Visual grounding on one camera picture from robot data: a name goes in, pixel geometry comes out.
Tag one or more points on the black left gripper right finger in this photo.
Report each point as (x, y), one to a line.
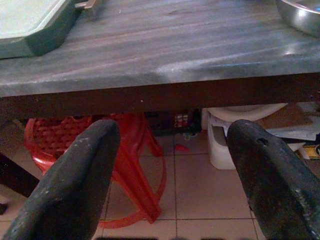
(272, 180)

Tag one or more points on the cardboard and paper pile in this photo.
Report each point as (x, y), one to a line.
(295, 132)

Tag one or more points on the small red floor scrap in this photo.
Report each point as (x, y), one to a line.
(182, 148)

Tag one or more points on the stainless steel bowl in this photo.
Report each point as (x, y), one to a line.
(298, 16)

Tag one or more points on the dark crate with boxes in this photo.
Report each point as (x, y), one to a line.
(172, 122)

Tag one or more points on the dark wooden table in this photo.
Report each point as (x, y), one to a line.
(160, 62)

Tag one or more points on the red plastic stool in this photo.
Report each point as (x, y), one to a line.
(140, 165)

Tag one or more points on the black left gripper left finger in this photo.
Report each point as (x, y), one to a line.
(70, 180)

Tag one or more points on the green octagonal tray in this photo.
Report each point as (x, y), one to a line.
(37, 22)

